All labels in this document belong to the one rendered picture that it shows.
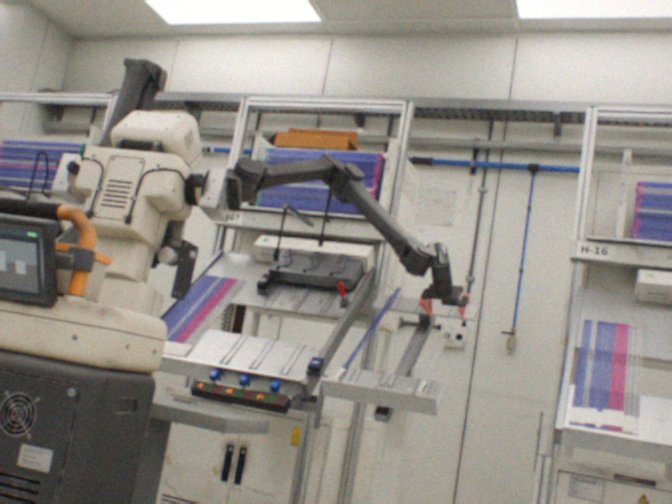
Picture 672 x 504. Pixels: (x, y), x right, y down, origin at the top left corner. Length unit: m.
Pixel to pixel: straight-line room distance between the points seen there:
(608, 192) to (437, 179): 1.70
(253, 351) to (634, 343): 1.23
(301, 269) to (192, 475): 0.86
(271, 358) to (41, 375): 1.09
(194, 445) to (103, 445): 1.35
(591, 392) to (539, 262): 2.02
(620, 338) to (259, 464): 1.31
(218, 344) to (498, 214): 2.22
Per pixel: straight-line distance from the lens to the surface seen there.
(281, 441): 2.70
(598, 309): 2.63
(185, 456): 2.87
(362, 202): 2.21
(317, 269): 2.78
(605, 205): 2.93
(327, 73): 4.94
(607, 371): 2.37
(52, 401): 1.52
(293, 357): 2.46
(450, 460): 4.20
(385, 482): 2.30
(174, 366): 2.56
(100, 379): 1.48
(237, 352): 2.53
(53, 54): 5.99
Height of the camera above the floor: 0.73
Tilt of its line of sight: 10 degrees up
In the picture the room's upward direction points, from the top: 10 degrees clockwise
